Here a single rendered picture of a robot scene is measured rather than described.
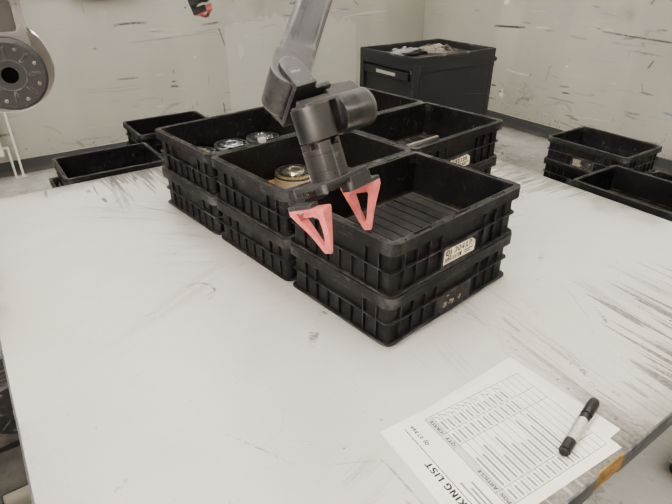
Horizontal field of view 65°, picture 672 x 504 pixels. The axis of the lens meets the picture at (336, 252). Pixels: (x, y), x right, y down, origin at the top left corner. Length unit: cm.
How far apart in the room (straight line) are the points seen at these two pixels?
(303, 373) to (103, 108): 357
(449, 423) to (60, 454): 59
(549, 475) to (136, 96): 395
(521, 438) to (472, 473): 11
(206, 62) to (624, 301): 378
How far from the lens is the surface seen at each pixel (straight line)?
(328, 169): 74
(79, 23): 423
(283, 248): 114
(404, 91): 289
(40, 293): 132
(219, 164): 127
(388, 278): 92
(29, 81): 131
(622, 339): 117
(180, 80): 445
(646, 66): 440
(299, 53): 81
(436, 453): 85
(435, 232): 95
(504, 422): 92
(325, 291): 108
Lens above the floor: 135
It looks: 30 degrees down
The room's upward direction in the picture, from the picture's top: straight up
